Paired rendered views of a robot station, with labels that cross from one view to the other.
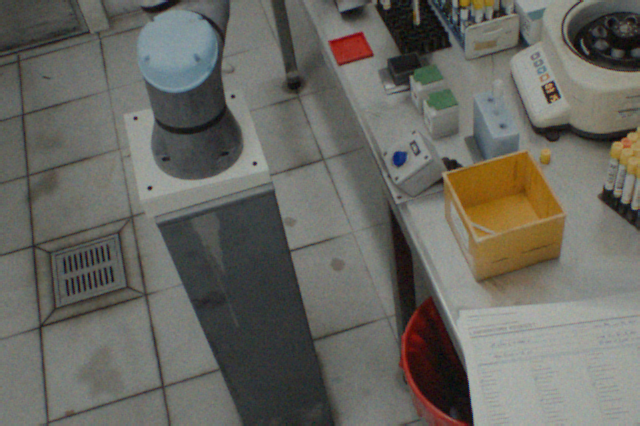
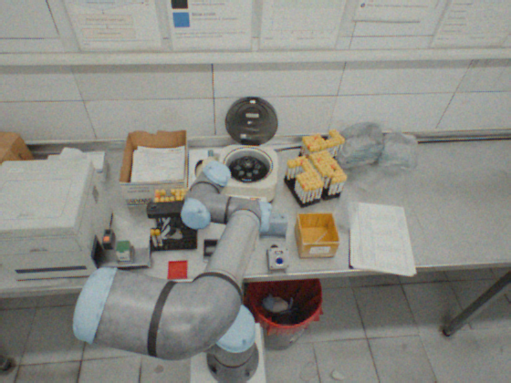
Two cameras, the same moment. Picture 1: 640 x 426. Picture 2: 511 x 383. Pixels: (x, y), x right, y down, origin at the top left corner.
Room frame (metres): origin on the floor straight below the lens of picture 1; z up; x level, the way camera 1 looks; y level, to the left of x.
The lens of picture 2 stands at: (1.02, 0.52, 2.07)
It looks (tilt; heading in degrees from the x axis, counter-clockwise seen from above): 49 degrees down; 270
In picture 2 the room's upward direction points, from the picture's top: 3 degrees clockwise
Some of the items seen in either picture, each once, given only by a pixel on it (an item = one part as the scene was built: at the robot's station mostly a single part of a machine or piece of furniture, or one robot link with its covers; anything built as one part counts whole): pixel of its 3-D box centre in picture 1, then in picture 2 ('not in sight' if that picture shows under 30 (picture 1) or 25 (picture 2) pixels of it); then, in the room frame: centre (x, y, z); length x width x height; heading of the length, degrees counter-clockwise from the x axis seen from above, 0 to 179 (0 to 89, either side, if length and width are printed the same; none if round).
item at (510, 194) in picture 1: (502, 215); (316, 235); (0.77, -0.25, 0.93); 0.13 x 0.13 x 0.10; 7
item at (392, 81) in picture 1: (406, 71); (210, 248); (1.15, -0.19, 0.89); 0.09 x 0.05 x 0.04; 95
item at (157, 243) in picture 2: (410, 1); (172, 231); (1.29, -0.23, 0.93); 0.17 x 0.09 x 0.11; 8
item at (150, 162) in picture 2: not in sight; (157, 167); (1.40, -0.52, 0.95); 0.29 x 0.25 x 0.15; 97
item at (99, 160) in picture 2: not in sight; (74, 162); (1.74, -0.53, 0.94); 0.22 x 0.12 x 0.13; 11
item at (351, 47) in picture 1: (350, 48); (177, 269); (1.25, -0.11, 0.88); 0.07 x 0.07 x 0.01; 7
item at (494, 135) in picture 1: (495, 135); (273, 225); (0.93, -0.29, 0.92); 0.10 x 0.07 x 0.10; 2
